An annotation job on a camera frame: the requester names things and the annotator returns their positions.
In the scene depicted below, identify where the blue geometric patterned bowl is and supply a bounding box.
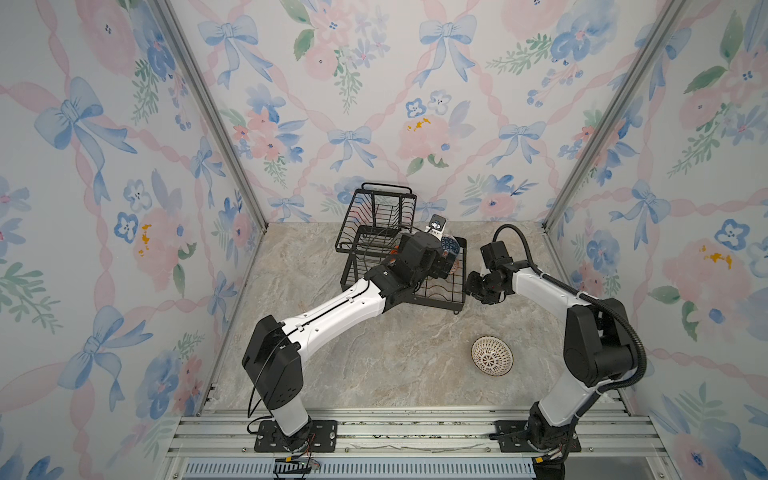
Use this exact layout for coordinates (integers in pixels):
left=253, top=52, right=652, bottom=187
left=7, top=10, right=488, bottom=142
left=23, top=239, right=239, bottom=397
left=441, top=235, right=461, bottom=256

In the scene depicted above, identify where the black wire dish rack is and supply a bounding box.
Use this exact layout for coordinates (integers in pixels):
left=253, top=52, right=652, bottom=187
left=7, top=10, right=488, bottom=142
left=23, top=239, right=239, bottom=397
left=335, top=182, right=467, bottom=314

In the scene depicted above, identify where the white brown lattice bowl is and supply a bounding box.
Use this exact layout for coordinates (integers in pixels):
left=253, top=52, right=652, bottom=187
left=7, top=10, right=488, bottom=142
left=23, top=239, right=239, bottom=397
left=471, top=336, right=514, bottom=377

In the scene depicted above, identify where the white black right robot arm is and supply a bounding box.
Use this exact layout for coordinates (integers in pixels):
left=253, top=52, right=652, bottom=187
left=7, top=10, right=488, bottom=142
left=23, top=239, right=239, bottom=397
left=465, top=241, right=647, bottom=454

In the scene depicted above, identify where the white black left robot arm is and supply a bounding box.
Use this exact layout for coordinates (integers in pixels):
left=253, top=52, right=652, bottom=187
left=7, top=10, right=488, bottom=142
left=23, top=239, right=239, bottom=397
left=242, top=231, right=463, bottom=439

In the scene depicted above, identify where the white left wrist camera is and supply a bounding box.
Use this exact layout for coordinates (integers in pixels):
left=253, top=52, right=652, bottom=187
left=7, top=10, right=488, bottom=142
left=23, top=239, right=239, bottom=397
left=425, top=214, right=447, bottom=240

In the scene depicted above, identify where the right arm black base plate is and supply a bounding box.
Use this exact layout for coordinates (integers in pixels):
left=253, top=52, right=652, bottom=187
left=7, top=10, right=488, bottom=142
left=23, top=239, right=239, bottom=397
left=489, top=420, right=582, bottom=455

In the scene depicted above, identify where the black corrugated cable conduit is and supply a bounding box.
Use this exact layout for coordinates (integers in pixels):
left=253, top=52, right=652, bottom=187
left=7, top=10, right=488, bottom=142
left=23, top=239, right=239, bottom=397
left=491, top=223, right=648, bottom=394

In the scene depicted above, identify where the aluminium front rail frame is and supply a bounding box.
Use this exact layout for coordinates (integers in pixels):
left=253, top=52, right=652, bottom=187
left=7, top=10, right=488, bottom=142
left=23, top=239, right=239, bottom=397
left=155, top=394, right=679, bottom=479

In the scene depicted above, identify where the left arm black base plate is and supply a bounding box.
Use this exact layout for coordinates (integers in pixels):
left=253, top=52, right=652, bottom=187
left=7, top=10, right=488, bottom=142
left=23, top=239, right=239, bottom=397
left=254, top=420, right=338, bottom=454

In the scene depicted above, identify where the right aluminium corner post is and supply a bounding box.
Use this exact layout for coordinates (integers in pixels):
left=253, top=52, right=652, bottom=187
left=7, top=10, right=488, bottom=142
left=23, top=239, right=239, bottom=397
left=542, top=0, right=689, bottom=233

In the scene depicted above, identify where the aluminium corner post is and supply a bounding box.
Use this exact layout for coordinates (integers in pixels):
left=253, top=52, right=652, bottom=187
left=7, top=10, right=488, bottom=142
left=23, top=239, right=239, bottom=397
left=148, top=0, right=268, bottom=234
left=542, top=0, right=689, bottom=233

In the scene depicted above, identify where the left aluminium corner post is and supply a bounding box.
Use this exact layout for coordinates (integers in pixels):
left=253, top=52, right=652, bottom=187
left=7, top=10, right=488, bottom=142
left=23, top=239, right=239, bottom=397
left=148, top=0, right=268, bottom=234

